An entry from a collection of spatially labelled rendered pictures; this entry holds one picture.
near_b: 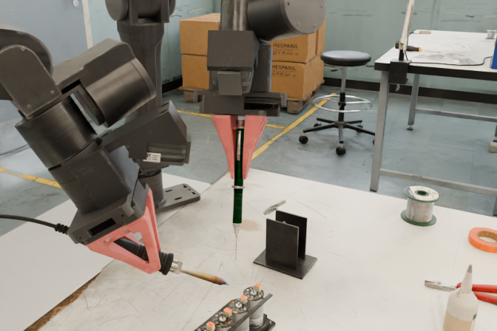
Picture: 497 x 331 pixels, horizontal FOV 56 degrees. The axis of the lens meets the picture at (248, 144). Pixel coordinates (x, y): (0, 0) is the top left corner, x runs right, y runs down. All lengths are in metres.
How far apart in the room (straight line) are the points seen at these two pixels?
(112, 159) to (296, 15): 0.22
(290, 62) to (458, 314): 3.43
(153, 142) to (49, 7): 3.23
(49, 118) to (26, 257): 0.41
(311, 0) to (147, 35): 0.34
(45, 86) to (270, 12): 0.22
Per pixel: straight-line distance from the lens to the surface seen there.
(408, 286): 0.73
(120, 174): 0.46
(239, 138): 0.53
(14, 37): 0.43
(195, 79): 4.32
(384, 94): 2.43
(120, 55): 0.47
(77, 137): 0.46
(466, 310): 0.64
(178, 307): 0.67
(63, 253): 0.82
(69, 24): 3.77
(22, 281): 0.77
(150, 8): 0.75
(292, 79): 3.96
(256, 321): 0.59
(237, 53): 0.44
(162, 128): 0.44
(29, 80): 0.43
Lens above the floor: 1.18
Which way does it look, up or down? 21 degrees down
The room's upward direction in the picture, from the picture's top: straight up
